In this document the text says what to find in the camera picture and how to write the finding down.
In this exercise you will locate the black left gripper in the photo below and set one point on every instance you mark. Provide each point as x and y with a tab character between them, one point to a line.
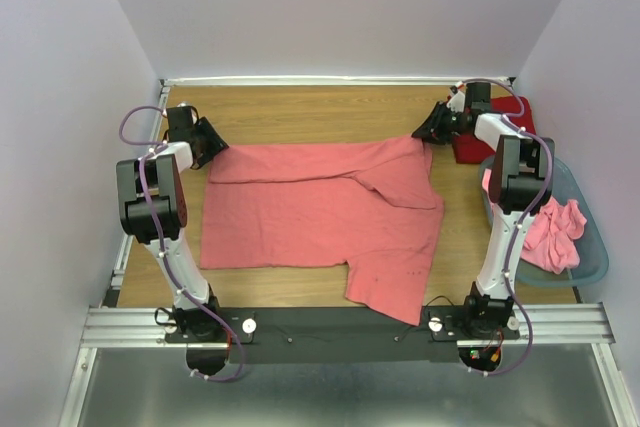
216	142

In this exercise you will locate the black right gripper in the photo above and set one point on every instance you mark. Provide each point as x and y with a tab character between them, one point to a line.
430	130

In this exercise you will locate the salmon pink t-shirt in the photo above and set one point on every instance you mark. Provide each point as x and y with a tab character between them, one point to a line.
370	206

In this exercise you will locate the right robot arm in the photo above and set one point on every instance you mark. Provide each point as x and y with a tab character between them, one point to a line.
520	184

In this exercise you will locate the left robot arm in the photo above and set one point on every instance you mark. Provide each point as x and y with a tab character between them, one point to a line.
153	210

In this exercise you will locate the folded red t-shirt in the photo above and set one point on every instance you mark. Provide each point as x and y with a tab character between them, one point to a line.
510	115

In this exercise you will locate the light pink t-shirt in basket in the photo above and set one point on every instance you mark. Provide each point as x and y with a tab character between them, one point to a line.
550	240

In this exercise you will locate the blue plastic basket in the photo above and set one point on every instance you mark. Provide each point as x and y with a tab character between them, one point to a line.
585	257

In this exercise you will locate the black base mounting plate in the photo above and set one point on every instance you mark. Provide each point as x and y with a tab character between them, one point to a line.
323	335

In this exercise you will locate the aluminium back rail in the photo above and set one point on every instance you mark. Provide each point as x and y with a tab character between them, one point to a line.
309	80

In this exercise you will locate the aluminium rail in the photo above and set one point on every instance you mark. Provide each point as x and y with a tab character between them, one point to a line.
552	325
309	80

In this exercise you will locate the aluminium front rail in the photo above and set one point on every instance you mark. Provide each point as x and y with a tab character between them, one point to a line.
552	325

